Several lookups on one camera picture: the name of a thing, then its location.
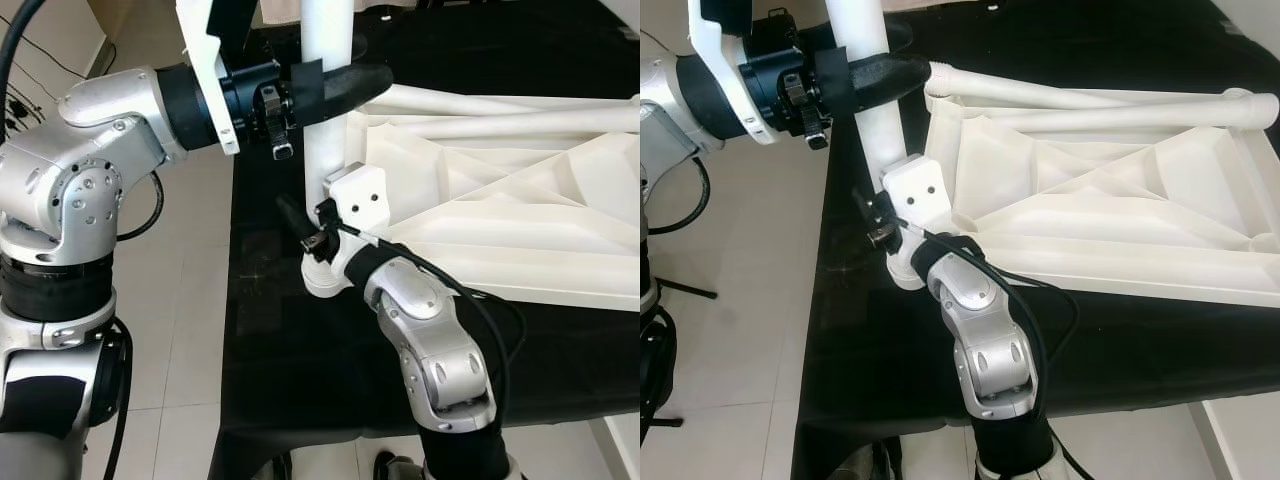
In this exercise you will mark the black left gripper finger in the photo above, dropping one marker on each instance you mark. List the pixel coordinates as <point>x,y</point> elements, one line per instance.
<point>350,85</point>
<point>890,75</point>

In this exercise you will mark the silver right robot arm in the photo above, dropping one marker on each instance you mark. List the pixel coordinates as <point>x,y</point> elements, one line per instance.
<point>990,360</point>
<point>440,370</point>

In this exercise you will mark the white plastic children table top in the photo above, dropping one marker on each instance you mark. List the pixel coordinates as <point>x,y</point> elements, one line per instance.
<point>1100,220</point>
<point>500,220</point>

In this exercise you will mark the black tablecloth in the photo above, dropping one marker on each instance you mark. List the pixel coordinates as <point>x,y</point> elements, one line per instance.
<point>860,380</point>
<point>280,380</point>

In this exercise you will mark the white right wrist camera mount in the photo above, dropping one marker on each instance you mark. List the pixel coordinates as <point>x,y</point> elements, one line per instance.
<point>360,195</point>
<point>915,190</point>

